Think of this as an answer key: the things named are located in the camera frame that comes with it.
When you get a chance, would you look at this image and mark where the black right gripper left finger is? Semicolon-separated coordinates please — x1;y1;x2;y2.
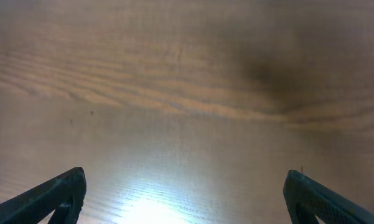
0;167;86;224

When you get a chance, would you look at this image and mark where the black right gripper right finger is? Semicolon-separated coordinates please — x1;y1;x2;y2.
283;170;374;224

